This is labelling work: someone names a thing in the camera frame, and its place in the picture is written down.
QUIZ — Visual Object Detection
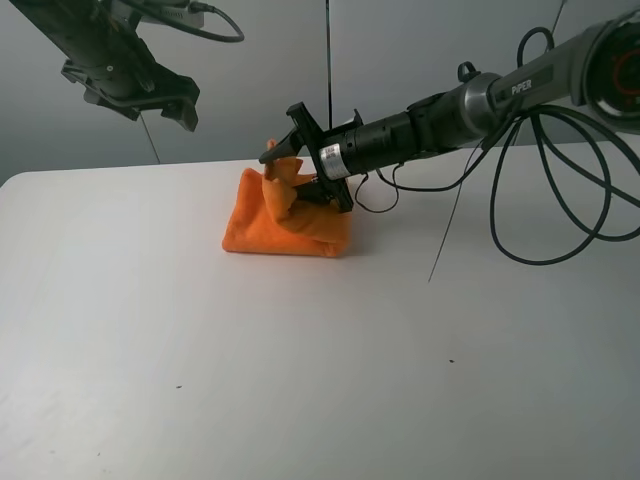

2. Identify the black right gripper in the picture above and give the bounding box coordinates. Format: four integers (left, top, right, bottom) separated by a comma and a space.
259, 103, 425, 213

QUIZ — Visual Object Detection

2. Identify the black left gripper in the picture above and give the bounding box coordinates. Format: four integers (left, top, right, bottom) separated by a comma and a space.
60, 22, 200, 132

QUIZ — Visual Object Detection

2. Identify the orange terry towel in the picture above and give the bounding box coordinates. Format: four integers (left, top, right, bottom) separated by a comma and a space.
222, 156, 352, 258

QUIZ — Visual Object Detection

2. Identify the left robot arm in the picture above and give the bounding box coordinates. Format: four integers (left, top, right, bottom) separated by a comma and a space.
12, 1, 200, 132

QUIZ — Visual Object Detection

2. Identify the black left camera cable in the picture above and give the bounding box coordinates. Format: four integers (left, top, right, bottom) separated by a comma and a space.
119, 0, 246, 44

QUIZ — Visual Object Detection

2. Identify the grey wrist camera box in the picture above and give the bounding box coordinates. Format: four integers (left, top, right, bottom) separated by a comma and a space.
107, 0, 206, 30

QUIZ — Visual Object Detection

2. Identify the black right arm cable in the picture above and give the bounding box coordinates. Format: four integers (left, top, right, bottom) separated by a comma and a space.
349, 27, 640, 265

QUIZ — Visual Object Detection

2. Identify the thin black wire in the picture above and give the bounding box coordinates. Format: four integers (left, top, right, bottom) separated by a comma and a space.
427, 0, 566, 284

